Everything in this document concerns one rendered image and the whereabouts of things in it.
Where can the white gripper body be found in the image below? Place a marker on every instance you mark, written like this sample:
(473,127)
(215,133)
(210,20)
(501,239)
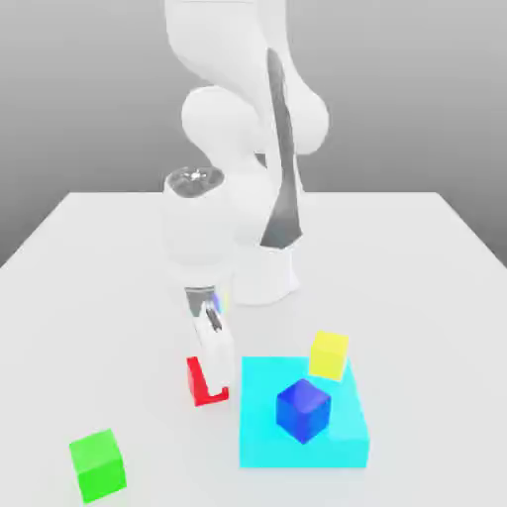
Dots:
(217,351)

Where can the small red cube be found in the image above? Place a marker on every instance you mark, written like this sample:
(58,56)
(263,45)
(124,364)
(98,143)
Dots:
(197,383)

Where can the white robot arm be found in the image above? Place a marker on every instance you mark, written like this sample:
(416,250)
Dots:
(222,119)

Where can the small blue cube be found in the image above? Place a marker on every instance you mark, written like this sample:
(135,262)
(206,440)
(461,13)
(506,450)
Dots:
(303,412)

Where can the small yellow cube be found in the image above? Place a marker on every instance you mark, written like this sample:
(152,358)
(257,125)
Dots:
(328,356)

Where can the small green cube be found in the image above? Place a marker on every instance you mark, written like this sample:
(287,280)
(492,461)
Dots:
(98,466)

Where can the large cyan box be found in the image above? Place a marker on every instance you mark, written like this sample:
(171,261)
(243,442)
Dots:
(261,435)

